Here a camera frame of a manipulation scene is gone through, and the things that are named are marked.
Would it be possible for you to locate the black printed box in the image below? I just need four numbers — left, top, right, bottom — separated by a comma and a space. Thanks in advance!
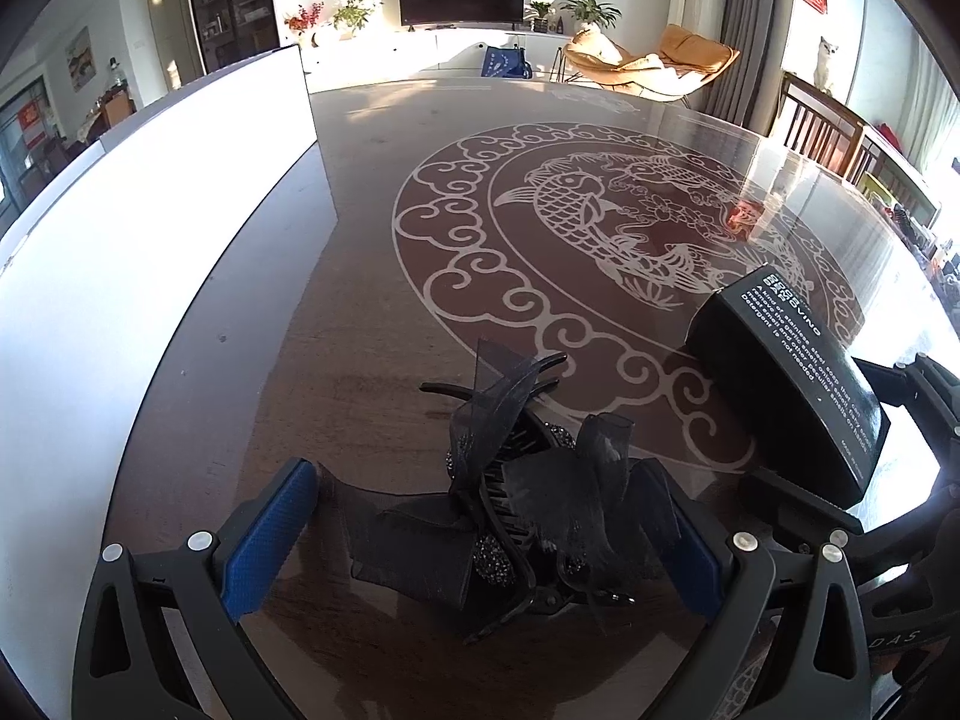
685, 265, 890, 509

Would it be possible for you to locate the white storage bin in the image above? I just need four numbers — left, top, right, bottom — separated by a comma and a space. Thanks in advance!
2, 46, 317, 718

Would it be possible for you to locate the wooden dining chair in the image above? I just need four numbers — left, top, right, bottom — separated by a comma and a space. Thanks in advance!
768, 71, 867, 179

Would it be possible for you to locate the white cat figurine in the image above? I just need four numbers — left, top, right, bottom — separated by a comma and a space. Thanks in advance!
814, 36, 838, 96

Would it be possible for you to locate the orange lounge chair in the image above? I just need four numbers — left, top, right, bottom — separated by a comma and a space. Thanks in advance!
563, 23, 740, 103

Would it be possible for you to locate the grey curtain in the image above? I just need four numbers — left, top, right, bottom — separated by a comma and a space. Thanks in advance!
704, 0, 776, 127

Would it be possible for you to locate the green potted plant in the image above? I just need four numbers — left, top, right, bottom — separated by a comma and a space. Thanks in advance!
558, 0, 622, 29

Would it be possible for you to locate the red flower vase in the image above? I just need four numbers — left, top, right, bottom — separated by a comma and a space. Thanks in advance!
283, 2, 324, 47

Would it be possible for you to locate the blue shopping bag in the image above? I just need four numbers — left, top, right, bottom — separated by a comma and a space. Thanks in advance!
480, 46, 534, 80

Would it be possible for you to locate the green plant on console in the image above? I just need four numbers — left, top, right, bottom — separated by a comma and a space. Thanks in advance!
331, 0, 381, 34

